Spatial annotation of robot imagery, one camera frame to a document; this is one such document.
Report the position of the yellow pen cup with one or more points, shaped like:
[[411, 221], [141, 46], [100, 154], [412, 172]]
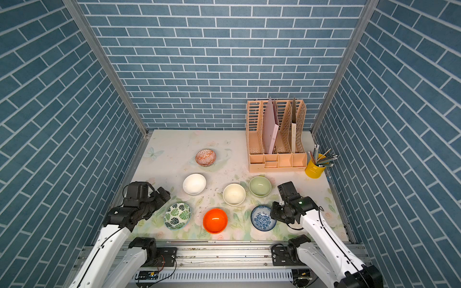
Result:
[[312, 170]]

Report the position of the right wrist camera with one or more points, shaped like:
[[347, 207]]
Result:
[[288, 192]]

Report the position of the orange bowl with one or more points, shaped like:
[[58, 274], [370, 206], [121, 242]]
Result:
[[215, 221]]

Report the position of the red patterned bowl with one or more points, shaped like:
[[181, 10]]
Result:
[[205, 157]]

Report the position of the cream bowl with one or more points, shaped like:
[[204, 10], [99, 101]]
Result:
[[234, 194]]

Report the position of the green leaf patterned bowl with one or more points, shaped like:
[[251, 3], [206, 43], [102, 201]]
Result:
[[177, 216]]

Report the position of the green circuit board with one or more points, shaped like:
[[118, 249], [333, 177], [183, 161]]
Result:
[[149, 276]]

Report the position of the light green bowl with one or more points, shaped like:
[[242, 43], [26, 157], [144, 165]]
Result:
[[260, 186]]

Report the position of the aluminium mounting rail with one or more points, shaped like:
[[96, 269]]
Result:
[[221, 254]]

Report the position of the blue floral patterned bowl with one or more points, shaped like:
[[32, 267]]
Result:
[[261, 219]]

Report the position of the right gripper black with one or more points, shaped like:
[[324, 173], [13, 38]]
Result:
[[274, 212]]

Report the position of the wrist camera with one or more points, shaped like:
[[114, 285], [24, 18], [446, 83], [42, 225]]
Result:
[[138, 193], [288, 192]]

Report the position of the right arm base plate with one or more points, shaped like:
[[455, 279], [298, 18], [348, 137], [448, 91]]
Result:
[[284, 256]]

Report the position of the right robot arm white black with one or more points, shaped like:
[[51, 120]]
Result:
[[322, 250]]

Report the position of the pink folder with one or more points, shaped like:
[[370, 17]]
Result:
[[270, 127]]

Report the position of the pens bundle in cup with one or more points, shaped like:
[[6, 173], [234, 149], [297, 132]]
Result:
[[320, 160]]

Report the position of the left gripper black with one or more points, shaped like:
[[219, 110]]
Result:
[[160, 200]]

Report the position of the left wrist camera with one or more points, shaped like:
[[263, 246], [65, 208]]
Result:
[[138, 193]]

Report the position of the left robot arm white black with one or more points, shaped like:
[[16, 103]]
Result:
[[117, 227]]

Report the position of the peach plastic file organizer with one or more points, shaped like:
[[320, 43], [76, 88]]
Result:
[[289, 153]]

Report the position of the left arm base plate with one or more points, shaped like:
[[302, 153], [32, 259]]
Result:
[[167, 256]]

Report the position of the white bowl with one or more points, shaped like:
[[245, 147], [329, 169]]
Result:
[[194, 184]]

